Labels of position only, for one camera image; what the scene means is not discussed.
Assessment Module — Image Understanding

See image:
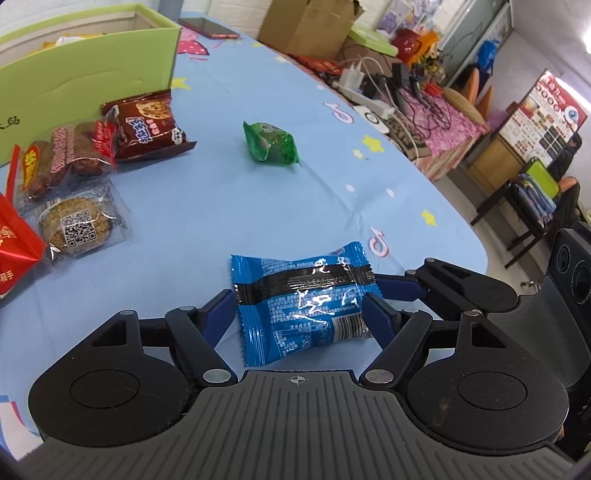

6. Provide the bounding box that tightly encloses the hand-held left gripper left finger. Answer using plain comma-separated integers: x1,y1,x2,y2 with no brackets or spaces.
90,290,239,387

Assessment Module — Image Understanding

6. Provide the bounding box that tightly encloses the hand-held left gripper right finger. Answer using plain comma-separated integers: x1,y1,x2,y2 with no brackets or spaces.
359,294,502,387

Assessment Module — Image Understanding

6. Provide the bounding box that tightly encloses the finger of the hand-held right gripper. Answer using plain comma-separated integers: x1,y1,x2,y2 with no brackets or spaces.
374,257,519,319

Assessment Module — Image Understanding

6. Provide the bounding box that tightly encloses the blue snack packet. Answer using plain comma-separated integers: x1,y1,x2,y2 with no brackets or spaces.
230,242,380,368

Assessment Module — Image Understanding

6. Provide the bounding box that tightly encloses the green cardboard box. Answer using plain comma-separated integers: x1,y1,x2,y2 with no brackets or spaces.
0,3,182,168

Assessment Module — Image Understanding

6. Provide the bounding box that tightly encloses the blue printed tablecloth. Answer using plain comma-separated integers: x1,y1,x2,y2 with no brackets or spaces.
0,16,491,462

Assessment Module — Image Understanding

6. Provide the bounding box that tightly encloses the black stool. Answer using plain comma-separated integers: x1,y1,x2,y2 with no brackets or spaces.
470,157,556,269

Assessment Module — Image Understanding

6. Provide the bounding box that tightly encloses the folded colourful cloth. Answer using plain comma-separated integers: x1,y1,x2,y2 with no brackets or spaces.
512,172,558,223

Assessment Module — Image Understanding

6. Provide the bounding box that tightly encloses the wooden cabinet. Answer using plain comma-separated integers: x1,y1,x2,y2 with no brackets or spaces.
465,133,528,195

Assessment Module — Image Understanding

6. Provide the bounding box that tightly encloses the pink floral cloth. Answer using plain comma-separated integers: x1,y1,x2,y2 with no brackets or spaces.
396,87,491,182

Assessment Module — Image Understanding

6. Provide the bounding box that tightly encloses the clear packet with round cake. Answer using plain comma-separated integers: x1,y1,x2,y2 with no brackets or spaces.
36,177,133,265

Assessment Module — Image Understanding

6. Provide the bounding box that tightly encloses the green snack packet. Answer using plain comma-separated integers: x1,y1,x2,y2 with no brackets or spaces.
243,120,301,167

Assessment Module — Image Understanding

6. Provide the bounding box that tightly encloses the white power strip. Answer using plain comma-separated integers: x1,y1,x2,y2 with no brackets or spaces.
331,78,399,117

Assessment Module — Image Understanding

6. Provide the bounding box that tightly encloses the brown cookie packet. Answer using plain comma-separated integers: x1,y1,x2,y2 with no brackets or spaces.
100,89,198,163

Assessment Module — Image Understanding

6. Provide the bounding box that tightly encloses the printed poster board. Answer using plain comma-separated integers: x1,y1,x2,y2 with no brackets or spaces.
498,68,588,168

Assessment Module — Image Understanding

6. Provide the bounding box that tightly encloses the red snack packet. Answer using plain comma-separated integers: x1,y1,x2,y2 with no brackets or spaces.
0,193,47,299

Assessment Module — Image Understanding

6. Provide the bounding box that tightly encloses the clear red-end cake packet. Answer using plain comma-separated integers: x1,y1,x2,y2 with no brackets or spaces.
10,120,117,202

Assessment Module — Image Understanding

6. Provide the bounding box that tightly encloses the red patterned box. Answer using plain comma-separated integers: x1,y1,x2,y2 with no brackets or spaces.
294,54,345,78

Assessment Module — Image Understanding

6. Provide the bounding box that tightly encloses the red pot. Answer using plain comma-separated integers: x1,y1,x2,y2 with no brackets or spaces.
392,28,424,64

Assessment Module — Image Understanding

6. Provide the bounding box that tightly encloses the flat green box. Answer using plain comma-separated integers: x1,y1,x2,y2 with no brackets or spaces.
348,27,401,59

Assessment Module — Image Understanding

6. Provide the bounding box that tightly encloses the blue bag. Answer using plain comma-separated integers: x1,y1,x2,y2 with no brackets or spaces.
475,39,502,78

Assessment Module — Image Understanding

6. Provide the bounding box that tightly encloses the brown cardboard box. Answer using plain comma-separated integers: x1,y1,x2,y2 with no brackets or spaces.
256,0,366,62

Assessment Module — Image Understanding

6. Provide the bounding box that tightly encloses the black smartphone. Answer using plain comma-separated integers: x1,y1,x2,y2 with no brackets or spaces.
177,17,241,40

